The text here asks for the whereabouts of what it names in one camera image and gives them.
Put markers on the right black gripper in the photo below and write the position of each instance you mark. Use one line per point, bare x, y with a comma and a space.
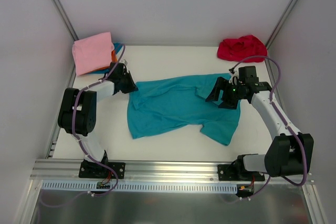
226, 93

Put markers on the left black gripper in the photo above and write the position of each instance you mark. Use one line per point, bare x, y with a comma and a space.
125, 82

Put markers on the teal t shirt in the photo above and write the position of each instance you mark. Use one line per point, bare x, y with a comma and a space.
117, 48
164, 105

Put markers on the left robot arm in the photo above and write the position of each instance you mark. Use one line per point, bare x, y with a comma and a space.
78, 111

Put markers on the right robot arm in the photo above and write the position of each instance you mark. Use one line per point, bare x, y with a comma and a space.
290, 152

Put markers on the folded orange t shirt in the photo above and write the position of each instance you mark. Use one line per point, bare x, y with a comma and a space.
113, 59

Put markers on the folded teal t shirt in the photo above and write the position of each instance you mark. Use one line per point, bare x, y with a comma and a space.
117, 48

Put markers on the folded pink t shirt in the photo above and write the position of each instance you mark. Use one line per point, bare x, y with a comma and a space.
92, 53

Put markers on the crumpled red t shirt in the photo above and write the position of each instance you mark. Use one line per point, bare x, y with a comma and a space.
238, 49

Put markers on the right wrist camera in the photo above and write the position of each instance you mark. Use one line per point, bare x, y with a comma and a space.
234, 77

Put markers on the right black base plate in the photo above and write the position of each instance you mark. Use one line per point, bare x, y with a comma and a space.
236, 172

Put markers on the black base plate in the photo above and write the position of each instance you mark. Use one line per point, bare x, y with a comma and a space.
236, 172
93, 170

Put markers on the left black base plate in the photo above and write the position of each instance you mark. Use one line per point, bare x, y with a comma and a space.
93, 170

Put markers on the aluminium mounting rail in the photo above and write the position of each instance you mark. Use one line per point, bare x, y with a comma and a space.
133, 171

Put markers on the left aluminium frame post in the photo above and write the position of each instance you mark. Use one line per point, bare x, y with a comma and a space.
64, 17

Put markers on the aluminium frame post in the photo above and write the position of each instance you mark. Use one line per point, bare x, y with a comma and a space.
284, 16
64, 17

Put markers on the white slotted cable duct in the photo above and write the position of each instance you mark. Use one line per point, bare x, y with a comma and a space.
141, 187

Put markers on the right aluminium frame post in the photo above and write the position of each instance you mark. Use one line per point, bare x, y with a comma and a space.
284, 16

